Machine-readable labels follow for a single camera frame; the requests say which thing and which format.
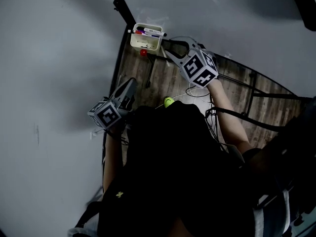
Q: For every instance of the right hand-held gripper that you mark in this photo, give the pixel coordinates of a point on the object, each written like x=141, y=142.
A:
x=200, y=69

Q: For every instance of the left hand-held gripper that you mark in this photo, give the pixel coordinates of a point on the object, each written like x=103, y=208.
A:
x=106, y=115

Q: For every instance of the black and white marker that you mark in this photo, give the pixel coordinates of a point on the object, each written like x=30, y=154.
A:
x=153, y=31

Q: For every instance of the person's right forearm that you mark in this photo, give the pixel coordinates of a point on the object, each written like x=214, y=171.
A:
x=229, y=117

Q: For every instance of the person's left forearm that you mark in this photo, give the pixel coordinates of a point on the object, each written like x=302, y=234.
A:
x=112, y=162

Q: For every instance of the blue marker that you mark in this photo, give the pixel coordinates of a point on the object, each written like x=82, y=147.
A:
x=155, y=36

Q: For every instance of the purple marker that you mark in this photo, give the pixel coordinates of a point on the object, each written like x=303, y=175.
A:
x=145, y=33

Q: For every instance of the red-capped marker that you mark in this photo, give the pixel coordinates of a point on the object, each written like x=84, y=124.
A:
x=138, y=32

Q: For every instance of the black whiteboard eraser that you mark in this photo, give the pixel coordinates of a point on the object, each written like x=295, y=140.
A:
x=306, y=9

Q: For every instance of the white flat strip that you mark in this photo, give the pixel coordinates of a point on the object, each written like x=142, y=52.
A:
x=165, y=55

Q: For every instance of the red round magnet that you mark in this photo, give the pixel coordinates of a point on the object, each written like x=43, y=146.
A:
x=143, y=52

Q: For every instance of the white plastic tray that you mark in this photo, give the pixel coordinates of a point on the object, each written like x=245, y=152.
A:
x=138, y=47

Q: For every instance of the yellow-green shoe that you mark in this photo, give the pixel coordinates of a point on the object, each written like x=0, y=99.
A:
x=169, y=102

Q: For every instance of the person's black shirt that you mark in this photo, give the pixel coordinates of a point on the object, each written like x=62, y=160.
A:
x=172, y=169

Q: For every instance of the white wall socket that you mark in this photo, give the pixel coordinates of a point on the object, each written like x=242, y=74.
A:
x=93, y=135

